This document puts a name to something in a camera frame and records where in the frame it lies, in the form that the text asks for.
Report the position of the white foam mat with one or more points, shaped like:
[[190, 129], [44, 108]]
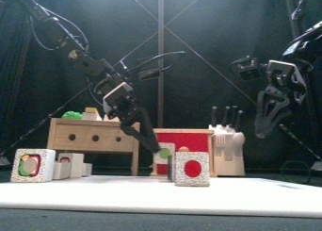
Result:
[[159, 197]]

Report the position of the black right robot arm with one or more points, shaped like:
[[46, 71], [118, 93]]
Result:
[[305, 41]]

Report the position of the wooden box with holes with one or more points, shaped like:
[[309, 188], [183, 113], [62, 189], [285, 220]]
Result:
[[93, 137]]

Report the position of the white sushi with red filling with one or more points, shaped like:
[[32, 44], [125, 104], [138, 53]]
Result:
[[74, 162]]

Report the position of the white and yellow toy piece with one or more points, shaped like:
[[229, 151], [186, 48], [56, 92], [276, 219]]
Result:
[[91, 114]]

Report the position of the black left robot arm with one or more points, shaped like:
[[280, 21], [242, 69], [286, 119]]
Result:
[[56, 33]]

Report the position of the small white cut sushi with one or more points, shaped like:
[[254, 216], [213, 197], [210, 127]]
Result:
[[60, 171], [87, 169]]

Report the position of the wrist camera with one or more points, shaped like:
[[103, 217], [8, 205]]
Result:
[[150, 74], [248, 69]]

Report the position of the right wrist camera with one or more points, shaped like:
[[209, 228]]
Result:
[[248, 69]]

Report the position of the vertical metal frame pole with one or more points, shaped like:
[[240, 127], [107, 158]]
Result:
[[161, 30]]

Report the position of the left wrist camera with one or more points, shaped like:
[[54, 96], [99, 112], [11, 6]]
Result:
[[150, 74]]

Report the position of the red box with wooden top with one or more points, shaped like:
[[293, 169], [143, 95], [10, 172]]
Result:
[[190, 140]]

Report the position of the green toy vegetable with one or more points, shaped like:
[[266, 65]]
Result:
[[73, 115]]

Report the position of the large sushi roll mixed filling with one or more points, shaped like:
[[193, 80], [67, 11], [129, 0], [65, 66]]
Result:
[[32, 165]]

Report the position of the white toy knife block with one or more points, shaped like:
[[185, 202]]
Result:
[[229, 154]]

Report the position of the sushi roll with red centre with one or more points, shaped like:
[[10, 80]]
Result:
[[191, 168]]

